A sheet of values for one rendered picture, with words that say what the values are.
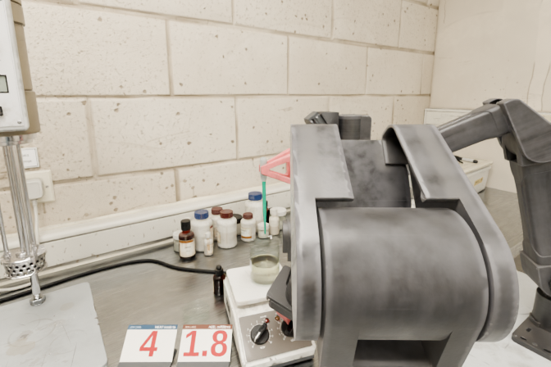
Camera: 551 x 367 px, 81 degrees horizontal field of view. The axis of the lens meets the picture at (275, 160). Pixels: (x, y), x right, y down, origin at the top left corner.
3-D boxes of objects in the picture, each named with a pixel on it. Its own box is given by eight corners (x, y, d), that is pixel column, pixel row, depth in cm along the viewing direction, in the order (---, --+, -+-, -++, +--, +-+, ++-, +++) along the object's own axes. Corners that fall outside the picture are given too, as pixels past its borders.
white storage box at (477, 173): (490, 189, 157) (494, 160, 154) (458, 205, 134) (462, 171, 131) (428, 177, 181) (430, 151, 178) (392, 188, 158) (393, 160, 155)
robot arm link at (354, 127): (333, 115, 60) (401, 116, 57) (334, 113, 68) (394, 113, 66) (330, 176, 62) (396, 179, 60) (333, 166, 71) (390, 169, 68)
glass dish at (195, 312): (178, 315, 68) (177, 305, 67) (202, 305, 71) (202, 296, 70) (189, 330, 63) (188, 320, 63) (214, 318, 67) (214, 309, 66)
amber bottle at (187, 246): (179, 254, 93) (176, 219, 91) (194, 251, 95) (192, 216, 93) (180, 261, 89) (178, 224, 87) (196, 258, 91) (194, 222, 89)
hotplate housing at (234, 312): (316, 360, 56) (317, 319, 55) (243, 380, 52) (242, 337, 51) (276, 288, 77) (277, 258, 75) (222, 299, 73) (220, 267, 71)
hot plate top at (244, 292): (296, 295, 61) (296, 291, 61) (234, 307, 58) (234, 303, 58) (277, 264, 73) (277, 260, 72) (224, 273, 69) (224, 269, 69)
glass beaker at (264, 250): (269, 293, 61) (269, 252, 59) (243, 283, 64) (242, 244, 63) (288, 276, 67) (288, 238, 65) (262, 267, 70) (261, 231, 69)
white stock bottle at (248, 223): (248, 234, 106) (248, 210, 105) (258, 238, 103) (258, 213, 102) (238, 238, 103) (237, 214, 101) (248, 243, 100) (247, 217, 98)
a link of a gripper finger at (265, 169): (263, 154, 57) (312, 151, 60) (254, 148, 64) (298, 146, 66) (264, 191, 58) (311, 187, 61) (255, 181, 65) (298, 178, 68)
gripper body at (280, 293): (282, 269, 56) (289, 244, 51) (336, 301, 53) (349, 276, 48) (264, 300, 51) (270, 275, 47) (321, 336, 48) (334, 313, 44)
